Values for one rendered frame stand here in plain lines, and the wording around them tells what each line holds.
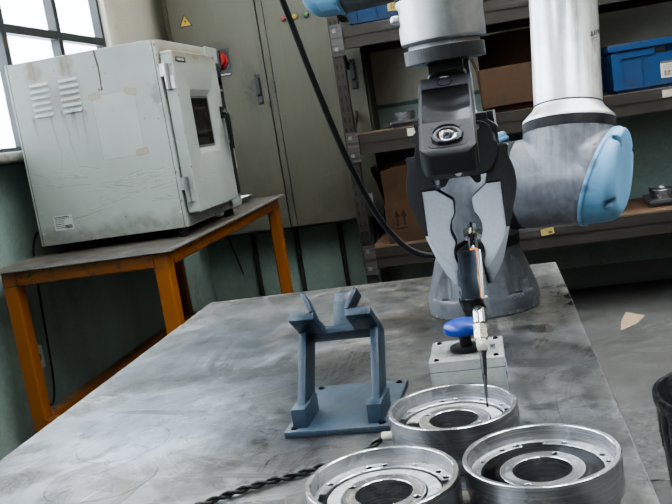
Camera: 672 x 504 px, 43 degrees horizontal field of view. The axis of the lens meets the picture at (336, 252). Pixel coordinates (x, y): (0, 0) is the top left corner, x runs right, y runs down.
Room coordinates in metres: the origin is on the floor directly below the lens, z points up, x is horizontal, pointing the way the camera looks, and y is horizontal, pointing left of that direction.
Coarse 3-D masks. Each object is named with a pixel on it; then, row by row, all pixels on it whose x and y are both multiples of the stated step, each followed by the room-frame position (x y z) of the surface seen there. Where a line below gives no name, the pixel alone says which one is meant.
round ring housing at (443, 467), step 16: (368, 448) 0.60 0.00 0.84; (384, 448) 0.59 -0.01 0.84; (400, 448) 0.59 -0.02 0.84; (416, 448) 0.58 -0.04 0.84; (432, 448) 0.58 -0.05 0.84; (336, 464) 0.58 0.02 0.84; (352, 464) 0.59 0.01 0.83; (368, 464) 0.59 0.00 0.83; (384, 464) 0.59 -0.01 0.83; (400, 464) 0.59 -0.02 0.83; (416, 464) 0.58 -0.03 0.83; (432, 464) 0.58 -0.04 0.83; (448, 464) 0.56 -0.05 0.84; (320, 480) 0.57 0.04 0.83; (336, 480) 0.58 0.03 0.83; (368, 480) 0.57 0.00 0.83; (384, 480) 0.56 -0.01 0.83; (400, 480) 0.56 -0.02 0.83; (416, 480) 0.56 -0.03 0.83; (448, 480) 0.55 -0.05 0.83; (320, 496) 0.56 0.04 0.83; (352, 496) 0.55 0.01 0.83; (368, 496) 0.56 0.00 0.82; (384, 496) 0.57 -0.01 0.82; (400, 496) 0.56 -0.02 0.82; (416, 496) 0.53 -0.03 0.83; (432, 496) 0.50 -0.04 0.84; (448, 496) 0.51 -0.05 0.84
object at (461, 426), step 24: (456, 384) 0.71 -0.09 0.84; (480, 384) 0.70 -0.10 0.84; (408, 408) 0.70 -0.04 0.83; (456, 408) 0.68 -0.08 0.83; (480, 408) 0.67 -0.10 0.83; (504, 408) 0.67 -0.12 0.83; (408, 432) 0.63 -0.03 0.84; (432, 432) 0.61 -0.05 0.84; (456, 432) 0.61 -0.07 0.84; (480, 432) 0.61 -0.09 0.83; (456, 456) 0.61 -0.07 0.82
